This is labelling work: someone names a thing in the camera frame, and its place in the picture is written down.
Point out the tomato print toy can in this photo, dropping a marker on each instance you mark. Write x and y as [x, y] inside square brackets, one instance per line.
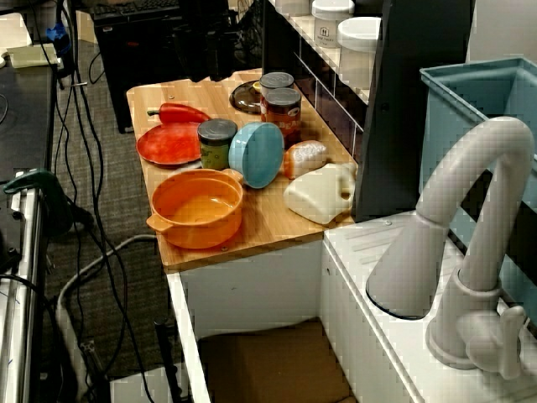
[276, 80]

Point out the white lidded plastic jar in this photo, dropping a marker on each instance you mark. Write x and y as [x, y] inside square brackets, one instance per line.
[356, 54]

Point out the green pea can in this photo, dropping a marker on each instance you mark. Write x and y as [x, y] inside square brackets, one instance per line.
[216, 147]

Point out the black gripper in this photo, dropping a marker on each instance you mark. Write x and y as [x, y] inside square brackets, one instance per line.
[205, 33]

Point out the brown transparent pot lid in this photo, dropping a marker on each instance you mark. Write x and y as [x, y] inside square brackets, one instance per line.
[245, 101]

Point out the orange white salmon sushi toy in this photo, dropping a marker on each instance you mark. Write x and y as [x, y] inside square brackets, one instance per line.
[304, 157]

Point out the cream plastic jug bottle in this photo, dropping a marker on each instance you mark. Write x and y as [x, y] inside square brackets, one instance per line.
[319, 197]

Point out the black desk top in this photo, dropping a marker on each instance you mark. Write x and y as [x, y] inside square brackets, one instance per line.
[25, 126]

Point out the pale yellow note pad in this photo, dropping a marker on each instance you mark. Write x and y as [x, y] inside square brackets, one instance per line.
[31, 56]

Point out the orange beans toy can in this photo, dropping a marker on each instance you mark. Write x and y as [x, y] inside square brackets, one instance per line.
[285, 117]

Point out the grey toy faucet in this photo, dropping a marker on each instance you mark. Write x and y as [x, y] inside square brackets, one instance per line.
[444, 201]

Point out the teal plastic bin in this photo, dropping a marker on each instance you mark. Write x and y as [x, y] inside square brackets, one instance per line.
[444, 121]

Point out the aluminium frame rail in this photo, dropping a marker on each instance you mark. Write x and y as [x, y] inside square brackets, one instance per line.
[25, 294]

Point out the brown cardboard sheet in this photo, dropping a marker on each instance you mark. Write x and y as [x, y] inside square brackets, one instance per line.
[272, 365]

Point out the black tile backsplash shelf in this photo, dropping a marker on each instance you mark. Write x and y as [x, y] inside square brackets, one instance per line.
[327, 101]

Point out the red round plate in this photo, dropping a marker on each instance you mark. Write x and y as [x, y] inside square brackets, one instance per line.
[168, 144]

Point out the orange plastic toy pot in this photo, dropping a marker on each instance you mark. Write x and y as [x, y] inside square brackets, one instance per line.
[197, 226]

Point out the red toy bell pepper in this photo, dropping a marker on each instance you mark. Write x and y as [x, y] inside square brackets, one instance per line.
[180, 113]

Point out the wooden countertop board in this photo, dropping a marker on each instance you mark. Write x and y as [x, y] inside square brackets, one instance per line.
[277, 226]

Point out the small white lidded jar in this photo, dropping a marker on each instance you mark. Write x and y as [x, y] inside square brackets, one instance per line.
[331, 29]

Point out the light blue plastic bowl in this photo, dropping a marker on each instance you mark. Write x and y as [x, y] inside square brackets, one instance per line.
[258, 155]

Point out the black slotted extrusion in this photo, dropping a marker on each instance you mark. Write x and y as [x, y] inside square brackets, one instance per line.
[92, 361]

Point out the blue tape wrap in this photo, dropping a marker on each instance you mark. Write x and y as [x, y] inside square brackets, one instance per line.
[58, 35]

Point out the black keyboard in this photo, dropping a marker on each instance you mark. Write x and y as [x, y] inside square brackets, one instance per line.
[126, 8]

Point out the green bar clamp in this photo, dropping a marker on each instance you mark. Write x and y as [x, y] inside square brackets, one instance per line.
[42, 180]

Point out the dark grey cabinet post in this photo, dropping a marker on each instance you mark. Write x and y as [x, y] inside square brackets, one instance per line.
[411, 105]

